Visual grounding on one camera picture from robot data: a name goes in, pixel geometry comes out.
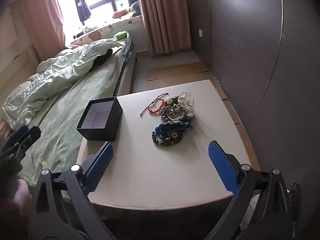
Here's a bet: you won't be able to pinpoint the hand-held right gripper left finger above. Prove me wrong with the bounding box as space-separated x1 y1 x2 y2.
27 142 118 240

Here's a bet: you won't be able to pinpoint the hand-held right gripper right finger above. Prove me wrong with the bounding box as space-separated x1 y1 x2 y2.
202 141 294 240

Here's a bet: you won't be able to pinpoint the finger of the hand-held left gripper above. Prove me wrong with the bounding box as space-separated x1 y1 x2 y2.
15 126 42 155
7 125 29 143

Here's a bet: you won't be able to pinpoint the black square gift box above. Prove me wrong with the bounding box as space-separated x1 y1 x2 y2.
76 96 123 142

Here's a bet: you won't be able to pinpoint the blue beaded necklace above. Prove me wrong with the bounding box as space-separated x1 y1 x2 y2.
154 121 192 140

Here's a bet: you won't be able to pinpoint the brown bead bracelet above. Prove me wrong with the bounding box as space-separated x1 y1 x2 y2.
164 96 181 106

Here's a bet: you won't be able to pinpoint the person's left forearm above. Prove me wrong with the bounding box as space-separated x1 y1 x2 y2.
0 197 29 240

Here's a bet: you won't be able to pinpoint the person's left hand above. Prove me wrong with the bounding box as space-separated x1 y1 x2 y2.
14 180 33 217

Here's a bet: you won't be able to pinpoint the green bed sheet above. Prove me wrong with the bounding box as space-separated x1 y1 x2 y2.
15 33 133 183

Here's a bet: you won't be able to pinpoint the light green duvet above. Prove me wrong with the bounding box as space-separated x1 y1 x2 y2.
1 38 123 130

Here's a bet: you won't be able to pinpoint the beige padded headboard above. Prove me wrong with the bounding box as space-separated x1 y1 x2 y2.
0 5 41 98

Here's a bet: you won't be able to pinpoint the white bed base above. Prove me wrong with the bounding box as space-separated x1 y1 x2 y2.
116 49 137 98

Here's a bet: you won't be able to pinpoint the cardboard floor sheets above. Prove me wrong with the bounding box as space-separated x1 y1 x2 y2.
146 62 260 178

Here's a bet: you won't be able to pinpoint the black garment under duvet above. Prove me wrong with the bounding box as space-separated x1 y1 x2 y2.
93 49 114 66

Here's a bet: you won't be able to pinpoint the grey wardrobe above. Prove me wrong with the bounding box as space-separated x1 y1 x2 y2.
207 0 320 233

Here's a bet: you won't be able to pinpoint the pink curtain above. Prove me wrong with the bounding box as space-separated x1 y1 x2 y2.
17 0 67 64
135 0 193 55

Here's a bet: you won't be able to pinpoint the floral pillow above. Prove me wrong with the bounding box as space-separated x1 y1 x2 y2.
71 26 112 46

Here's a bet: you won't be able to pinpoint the green tissue box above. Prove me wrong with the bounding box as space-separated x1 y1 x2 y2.
113 31 129 41

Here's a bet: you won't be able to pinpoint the dark hanging garment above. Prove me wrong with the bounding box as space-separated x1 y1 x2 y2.
67 0 121 26

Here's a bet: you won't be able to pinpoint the floral window seat cushion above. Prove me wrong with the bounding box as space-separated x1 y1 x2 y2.
82 13 145 35

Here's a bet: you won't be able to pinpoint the pink plush toy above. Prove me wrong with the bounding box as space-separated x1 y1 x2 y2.
112 9 129 19

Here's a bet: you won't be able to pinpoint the dark bead bracelet with flower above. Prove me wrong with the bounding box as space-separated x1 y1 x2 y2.
151 130 183 147

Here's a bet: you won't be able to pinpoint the grey stone bead bracelet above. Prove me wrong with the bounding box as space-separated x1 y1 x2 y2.
159 104 192 123

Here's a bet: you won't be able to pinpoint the black cable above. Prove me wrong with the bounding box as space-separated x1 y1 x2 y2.
289 182 301 219

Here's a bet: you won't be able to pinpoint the red braided bracelet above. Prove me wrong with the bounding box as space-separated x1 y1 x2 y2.
147 99 166 115

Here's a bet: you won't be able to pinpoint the brown cord bracelet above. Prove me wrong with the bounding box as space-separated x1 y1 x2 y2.
139 93 171 117

